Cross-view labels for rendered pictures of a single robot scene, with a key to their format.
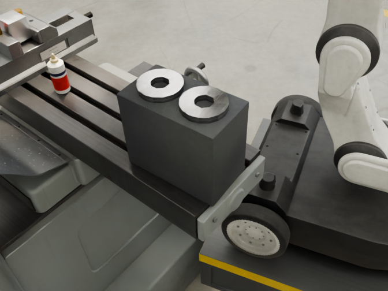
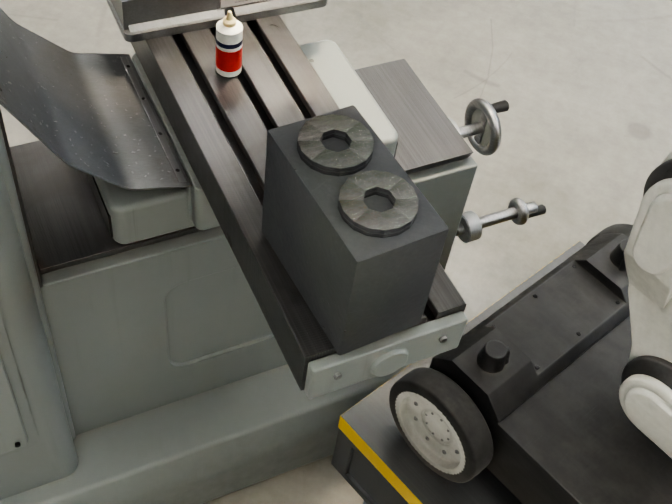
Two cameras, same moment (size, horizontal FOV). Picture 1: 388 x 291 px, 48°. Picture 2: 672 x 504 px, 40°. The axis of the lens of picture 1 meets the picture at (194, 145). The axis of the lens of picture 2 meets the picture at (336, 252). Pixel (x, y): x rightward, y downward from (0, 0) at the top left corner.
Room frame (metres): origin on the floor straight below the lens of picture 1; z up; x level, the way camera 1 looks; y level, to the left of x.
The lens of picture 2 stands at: (-0.07, -0.19, 1.85)
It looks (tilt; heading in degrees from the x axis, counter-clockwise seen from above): 51 degrees down; 17
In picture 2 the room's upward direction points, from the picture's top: 9 degrees clockwise
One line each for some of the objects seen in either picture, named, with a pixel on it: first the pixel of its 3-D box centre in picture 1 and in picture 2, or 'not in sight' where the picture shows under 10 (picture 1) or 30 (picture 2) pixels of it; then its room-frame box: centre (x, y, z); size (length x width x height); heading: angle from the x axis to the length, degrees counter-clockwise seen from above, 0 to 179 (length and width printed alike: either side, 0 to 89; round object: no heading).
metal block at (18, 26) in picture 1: (14, 27); not in sight; (1.05, 0.46, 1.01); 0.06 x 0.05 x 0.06; 48
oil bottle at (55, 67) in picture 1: (58, 72); (229, 41); (0.93, 0.33, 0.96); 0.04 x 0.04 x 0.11
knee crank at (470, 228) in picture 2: not in sight; (501, 216); (1.25, -0.12, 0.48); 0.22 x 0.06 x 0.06; 139
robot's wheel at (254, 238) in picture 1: (255, 231); (439, 424); (0.74, -0.17, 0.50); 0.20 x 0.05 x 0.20; 65
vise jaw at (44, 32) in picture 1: (34, 26); not in sight; (1.10, 0.42, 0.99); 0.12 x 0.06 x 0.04; 48
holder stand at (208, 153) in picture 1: (183, 131); (347, 226); (0.64, 0.02, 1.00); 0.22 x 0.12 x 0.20; 53
